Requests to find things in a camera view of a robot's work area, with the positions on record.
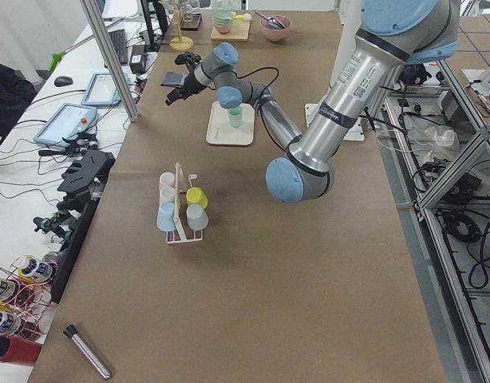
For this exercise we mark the grey cup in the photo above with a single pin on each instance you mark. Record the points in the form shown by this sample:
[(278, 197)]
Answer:
[(197, 218)]

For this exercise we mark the white translucent cup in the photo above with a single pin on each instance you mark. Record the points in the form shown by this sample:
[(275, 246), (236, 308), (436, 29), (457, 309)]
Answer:
[(167, 194)]

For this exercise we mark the metal scoop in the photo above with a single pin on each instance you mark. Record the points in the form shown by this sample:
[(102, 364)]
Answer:
[(271, 20)]

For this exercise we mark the light blue cup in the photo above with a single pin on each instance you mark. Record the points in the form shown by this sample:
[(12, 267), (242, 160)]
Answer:
[(165, 217)]

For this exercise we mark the aluminium frame post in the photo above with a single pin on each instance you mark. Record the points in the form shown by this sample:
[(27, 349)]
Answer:
[(105, 46)]

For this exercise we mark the person in black jacket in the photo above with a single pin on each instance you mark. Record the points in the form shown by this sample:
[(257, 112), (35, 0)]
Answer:
[(16, 94)]

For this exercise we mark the red cylinder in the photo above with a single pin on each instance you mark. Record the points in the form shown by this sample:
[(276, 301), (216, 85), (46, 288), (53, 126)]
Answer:
[(18, 351)]

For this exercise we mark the white tray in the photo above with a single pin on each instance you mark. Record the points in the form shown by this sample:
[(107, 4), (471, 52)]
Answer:
[(221, 132)]

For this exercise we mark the pink cup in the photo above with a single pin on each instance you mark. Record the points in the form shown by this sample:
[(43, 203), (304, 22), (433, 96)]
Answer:
[(166, 180)]

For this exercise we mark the mint green bowl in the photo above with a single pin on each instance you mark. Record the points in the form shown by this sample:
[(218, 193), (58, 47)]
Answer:
[(223, 21)]

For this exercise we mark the pink bowl with ice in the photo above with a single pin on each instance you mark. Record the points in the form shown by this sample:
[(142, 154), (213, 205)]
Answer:
[(275, 34)]

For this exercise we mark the black computer mouse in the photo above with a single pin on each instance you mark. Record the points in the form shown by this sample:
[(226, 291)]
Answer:
[(63, 81)]

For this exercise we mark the upper teach pendant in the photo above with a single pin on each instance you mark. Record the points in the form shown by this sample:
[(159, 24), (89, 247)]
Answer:
[(66, 123)]

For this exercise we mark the wooden cutting board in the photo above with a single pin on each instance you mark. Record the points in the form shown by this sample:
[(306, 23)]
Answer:
[(238, 31)]

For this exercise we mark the black keyboard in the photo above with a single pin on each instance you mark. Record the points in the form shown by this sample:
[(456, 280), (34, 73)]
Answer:
[(119, 42)]

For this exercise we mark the yellow cup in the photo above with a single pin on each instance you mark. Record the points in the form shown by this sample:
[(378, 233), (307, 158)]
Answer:
[(196, 195)]

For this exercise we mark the wooden rack handle bar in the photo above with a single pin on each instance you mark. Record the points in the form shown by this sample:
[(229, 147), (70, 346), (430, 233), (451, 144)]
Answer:
[(176, 217)]

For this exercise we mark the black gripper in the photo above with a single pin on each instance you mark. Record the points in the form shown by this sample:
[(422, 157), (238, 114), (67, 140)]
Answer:
[(187, 84)]

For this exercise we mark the black monitor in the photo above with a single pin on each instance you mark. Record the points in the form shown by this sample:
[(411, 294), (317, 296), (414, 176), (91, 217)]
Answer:
[(153, 39)]

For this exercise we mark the green cup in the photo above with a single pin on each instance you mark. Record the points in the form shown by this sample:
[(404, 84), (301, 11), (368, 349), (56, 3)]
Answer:
[(235, 116)]

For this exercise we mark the wooden mug tree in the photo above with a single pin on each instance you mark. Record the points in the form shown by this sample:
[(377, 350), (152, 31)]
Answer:
[(179, 42)]

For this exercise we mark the white wire cup rack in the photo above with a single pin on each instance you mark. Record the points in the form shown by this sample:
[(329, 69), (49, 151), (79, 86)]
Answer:
[(179, 235)]

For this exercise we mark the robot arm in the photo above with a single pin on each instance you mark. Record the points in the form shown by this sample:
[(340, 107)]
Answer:
[(391, 33)]

